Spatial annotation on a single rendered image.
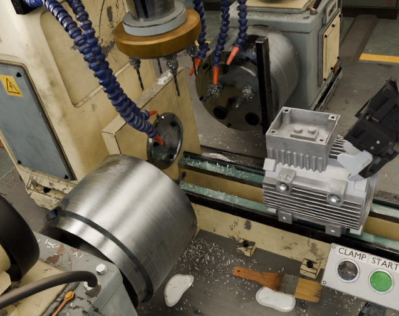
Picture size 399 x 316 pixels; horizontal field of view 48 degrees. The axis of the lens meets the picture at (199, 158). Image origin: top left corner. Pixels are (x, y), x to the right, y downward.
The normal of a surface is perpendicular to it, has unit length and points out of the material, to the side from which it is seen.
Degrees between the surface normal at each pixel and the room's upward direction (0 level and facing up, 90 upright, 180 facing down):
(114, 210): 24
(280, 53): 51
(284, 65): 62
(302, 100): 90
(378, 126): 30
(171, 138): 90
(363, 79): 0
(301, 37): 90
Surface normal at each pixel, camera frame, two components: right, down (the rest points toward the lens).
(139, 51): -0.34, 0.64
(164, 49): 0.23, 0.59
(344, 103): -0.16, -0.76
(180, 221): 0.78, -0.03
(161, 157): 0.86, 0.21
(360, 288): -0.42, -0.23
